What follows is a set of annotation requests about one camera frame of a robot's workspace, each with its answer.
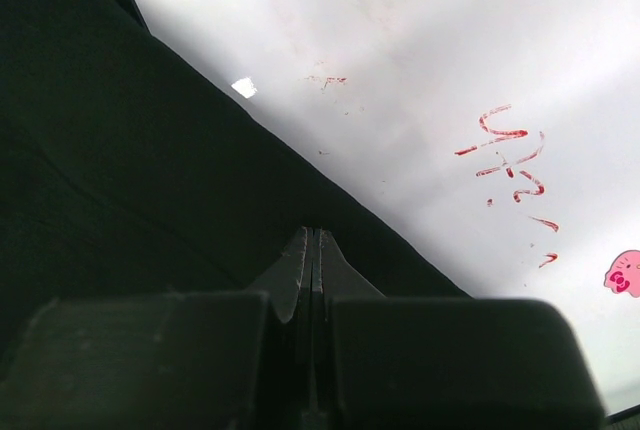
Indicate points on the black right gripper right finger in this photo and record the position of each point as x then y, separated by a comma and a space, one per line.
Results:
449, 363

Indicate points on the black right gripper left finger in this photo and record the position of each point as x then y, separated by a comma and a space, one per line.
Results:
172, 360

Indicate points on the black floral print t-shirt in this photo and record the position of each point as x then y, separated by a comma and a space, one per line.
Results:
124, 171

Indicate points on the white tray board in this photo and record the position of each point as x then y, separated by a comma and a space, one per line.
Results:
499, 137

